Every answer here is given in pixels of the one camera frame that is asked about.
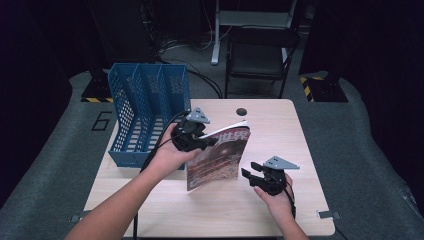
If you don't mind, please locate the white metal desk frame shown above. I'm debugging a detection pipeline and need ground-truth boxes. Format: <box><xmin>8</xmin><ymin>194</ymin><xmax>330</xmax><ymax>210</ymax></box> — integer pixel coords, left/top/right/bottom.
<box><xmin>210</xmin><ymin>0</ymin><xmax>299</xmax><ymax>66</ymax></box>

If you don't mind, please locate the black floor cable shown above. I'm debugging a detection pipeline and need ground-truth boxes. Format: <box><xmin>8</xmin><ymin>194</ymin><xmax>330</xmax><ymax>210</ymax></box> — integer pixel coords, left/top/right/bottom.
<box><xmin>155</xmin><ymin>57</ymin><xmax>224</xmax><ymax>100</ymax></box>

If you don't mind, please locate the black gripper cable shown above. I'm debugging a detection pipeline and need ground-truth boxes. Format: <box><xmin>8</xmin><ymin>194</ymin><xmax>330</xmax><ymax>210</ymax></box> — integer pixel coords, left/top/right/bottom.
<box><xmin>283</xmin><ymin>179</ymin><xmax>350</xmax><ymax>240</ymax></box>
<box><xmin>132</xmin><ymin>109</ymin><xmax>192</xmax><ymax>240</ymax></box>

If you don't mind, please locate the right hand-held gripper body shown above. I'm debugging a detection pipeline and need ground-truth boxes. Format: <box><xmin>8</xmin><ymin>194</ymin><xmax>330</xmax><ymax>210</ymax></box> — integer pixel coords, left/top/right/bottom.
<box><xmin>249</xmin><ymin>155</ymin><xmax>301</xmax><ymax>197</ymax></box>

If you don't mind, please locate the glossy red cover magazine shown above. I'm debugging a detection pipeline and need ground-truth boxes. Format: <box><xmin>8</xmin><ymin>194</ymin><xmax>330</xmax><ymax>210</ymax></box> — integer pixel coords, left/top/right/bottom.
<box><xmin>185</xmin><ymin>119</ymin><xmax>252</xmax><ymax>192</ymax></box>

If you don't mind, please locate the blue three-slot file rack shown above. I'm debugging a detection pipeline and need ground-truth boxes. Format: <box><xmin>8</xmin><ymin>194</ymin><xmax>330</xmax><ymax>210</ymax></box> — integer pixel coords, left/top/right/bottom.
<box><xmin>107</xmin><ymin>62</ymin><xmax>193</xmax><ymax>171</ymax></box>

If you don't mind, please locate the bundle of white floor cables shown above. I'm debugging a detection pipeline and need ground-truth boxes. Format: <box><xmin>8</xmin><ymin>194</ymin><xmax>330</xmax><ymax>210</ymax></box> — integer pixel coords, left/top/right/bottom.
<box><xmin>159</xmin><ymin>28</ymin><xmax>216</xmax><ymax>55</ymax></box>

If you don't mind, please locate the black stand base striped tape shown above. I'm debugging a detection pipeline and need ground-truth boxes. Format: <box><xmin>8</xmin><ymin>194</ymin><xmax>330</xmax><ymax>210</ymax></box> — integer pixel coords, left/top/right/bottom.
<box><xmin>299</xmin><ymin>73</ymin><xmax>350</xmax><ymax>103</ymax></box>
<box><xmin>80</xmin><ymin>69</ymin><xmax>115</xmax><ymax>104</ymax></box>

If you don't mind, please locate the person's left hand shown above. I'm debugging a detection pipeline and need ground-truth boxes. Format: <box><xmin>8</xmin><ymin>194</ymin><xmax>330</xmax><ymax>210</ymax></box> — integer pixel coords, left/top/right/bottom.
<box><xmin>145</xmin><ymin>123</ymin><xmax>203</xmax><ymax>182</ymax></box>

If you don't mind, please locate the person's right hand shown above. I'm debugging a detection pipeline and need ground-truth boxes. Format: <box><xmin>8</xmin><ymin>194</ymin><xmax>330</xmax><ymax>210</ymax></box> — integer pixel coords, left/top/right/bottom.
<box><xmin>253</xmin><ymin>174</ymin><xmax>296</xmax><ymax>224</ymax></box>

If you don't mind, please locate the grey metal table bracket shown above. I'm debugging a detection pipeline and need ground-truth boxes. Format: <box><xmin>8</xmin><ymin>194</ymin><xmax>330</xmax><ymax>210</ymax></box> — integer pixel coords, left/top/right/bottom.
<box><xmin>69</xmin><ymin>209</ymin><xmax>96</xmax><ymax>224</ymax></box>
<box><xmin>316</xmin><ymin>210</ymin><xmax>342</xmax><ymax>220</ymax></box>

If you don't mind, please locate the black folding chair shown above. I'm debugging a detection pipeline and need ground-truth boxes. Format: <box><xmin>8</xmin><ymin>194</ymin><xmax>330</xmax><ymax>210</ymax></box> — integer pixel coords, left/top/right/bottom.
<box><xmin>224</xmin><ymin>26</ymin><xmax>301</xmax><ymax>100</ymax></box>

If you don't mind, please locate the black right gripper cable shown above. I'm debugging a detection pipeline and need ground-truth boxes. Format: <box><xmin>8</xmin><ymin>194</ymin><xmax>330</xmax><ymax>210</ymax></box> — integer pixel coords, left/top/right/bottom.
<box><xmin>283</xmin><ymin>179</ymin><xmax>350</xmax><ymax>240</ymax></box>

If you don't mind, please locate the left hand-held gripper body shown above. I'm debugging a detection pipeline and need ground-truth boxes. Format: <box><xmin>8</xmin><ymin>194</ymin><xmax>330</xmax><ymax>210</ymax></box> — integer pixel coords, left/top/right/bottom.
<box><xmin>171</xmin><ymin>106</ymin><xmax>212</xmax><ymax>153</ymax></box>

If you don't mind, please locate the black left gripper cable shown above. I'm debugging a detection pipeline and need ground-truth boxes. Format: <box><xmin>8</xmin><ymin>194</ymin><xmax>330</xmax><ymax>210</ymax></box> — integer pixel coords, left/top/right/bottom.
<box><xmin>132</xmin><ymin>109</ymin><xmax>192</xmax><ymax>240</ymax></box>

